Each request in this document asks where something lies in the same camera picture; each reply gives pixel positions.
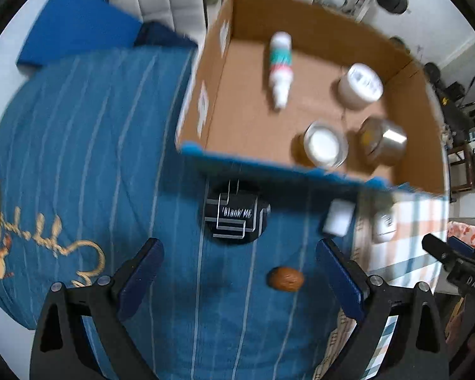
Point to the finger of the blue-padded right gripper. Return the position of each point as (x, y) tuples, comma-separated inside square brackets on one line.
[(417, 349)]

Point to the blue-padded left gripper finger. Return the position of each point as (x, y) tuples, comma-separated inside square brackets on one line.
[(61, 348)]

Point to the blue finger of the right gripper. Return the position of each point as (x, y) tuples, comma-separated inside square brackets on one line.
[(461, 248)]

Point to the small white round container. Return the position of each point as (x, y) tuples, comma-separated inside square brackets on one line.
[(384, 227)]

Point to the small white cylinder jar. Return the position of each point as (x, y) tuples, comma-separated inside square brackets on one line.
[(339, 218)]

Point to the silver tape roll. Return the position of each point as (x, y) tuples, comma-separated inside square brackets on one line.
[(382, 142)]

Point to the brown walnut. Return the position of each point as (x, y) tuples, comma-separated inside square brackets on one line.
[(285, 279)]

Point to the large white round jar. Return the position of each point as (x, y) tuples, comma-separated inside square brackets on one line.
[(359, 87)]

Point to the round black tin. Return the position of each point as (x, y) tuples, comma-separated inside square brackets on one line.
[(236, 212)]

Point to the white spray bottle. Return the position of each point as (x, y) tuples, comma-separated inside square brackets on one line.
[(280, 68)]

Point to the orange patterned cloth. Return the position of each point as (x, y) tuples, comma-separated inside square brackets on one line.
[(463, 231)]

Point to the plaid checkered cloth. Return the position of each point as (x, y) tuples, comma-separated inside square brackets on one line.
[(400, 261)]

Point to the wooden chair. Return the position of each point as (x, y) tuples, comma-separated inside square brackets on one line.
[(462, 168)]

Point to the floor barbell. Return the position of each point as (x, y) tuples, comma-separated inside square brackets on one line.
[(431, 70)]

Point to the blue striped bed cover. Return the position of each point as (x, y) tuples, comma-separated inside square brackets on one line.
[(89, 171)]

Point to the open cardboard box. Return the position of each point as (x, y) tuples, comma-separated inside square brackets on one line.
[(229, 125)]

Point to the blue foam cushion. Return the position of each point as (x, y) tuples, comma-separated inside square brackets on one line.
[(66, 28)]

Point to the dark blue garment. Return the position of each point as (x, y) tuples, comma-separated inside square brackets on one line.
[(158, 34)]

